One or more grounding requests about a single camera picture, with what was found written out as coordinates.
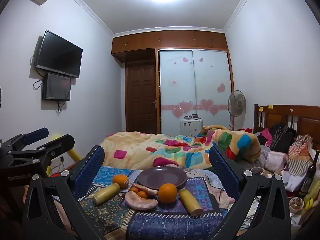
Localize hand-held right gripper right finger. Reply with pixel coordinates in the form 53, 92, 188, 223
209, 145, 292, 240

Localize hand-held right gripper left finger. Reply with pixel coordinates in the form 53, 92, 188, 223
22, 145, 110, 240

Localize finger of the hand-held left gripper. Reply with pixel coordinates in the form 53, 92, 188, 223
1, 127, 50, 153
10, 134, 75, 167

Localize medium orange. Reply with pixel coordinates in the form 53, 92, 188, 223
112, 174, 129, 189

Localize large peeled pomelo segment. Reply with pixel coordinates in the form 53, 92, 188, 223
124, 190, 158, 210

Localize slim peeled pomelo segment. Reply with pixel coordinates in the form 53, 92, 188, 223
131, 183, 159, 195

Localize large orange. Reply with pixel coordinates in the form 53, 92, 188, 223
158, 183, 178, 204

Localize purple round plate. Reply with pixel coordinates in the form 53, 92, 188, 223
137, 166, 187, 190

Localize yellow foam tube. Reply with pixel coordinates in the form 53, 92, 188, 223
46, 134, 82, 175

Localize colourful patchwork blanket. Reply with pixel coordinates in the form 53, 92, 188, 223
99, 125, 262, 170

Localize white boxy appliance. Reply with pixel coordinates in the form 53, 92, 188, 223
180, 115, 204, 137

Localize pale pink pouch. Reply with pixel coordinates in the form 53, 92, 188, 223
265, 151, 288, 170

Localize pink clothing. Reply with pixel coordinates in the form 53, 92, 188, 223
260, 127, 273, 147

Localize black backpack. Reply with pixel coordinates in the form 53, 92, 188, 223
270, 126, 297, 153

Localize standing fan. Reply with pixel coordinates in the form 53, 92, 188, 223
227, 89, 247, 130

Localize wooden bed headboard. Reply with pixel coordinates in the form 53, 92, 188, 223
253, 103, 320, 145

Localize striped fabric bag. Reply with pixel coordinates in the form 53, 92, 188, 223
286, 134, 313, 173

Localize blue patterned tablecloth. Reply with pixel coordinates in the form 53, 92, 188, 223
77, 166, 237, 240

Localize small bowl of nuts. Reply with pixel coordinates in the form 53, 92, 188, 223
289, 197, 305, 214

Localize brown wooden door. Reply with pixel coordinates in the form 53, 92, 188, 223
125, 61, 158, 135

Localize dark wine bottle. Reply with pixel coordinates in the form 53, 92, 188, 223
299, 149, 320, 197

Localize yellow plastic item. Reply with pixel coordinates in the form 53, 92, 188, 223
304, 187, 319, 210

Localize wardrobe with heart stickers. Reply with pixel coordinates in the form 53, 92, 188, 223
111, 30, 235, 135

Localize small black wall monitor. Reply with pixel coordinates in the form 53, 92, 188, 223
42, 72, 71, 102

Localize black wall television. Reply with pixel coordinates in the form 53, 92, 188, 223
36, 29, 83, 79

